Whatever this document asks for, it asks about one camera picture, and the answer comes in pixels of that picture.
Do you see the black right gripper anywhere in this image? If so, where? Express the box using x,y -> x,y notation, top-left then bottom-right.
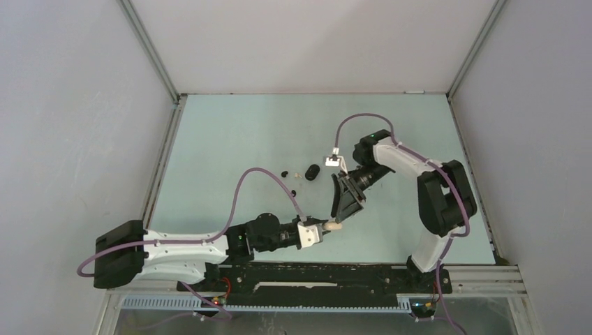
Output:
332,162 -> 393,223

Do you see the pink charging case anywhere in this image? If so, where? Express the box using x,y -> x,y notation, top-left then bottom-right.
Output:
322,221 -> 343,232

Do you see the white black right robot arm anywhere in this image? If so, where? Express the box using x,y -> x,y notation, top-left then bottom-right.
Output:
331,130 -> 477,292

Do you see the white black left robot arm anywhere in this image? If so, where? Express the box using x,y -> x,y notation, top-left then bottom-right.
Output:
94,213 -> 336,291

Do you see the black oval charging case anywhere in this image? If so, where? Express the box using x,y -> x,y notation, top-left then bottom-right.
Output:
304,164 -> 320,181

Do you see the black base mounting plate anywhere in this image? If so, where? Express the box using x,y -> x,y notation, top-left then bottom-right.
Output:
191,262 -> 452,308

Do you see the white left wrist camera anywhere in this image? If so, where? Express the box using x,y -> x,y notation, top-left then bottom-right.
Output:
297,223 -> 323,249

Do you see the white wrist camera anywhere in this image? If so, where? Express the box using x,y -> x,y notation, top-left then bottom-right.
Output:
297,223 -> 323,249
324,147 -> 348,174

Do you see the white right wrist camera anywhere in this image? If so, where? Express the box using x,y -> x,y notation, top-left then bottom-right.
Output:
324,147 -> 348,174

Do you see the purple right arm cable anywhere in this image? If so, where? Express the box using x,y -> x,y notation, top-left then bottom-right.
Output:
334,113 -> 472,278

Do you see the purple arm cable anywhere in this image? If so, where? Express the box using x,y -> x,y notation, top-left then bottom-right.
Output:
334,113 -> 472,278
76,167 -> 309,278

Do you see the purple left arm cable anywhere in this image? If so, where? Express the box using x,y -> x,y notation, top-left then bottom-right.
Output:
76,167 -> 309,278

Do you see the grey slotted cable duct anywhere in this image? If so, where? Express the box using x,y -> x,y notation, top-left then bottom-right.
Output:
121,295 -> 413,311

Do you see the aluminium frame rail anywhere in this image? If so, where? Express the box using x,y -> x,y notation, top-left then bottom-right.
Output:
94,262 -> 542,334

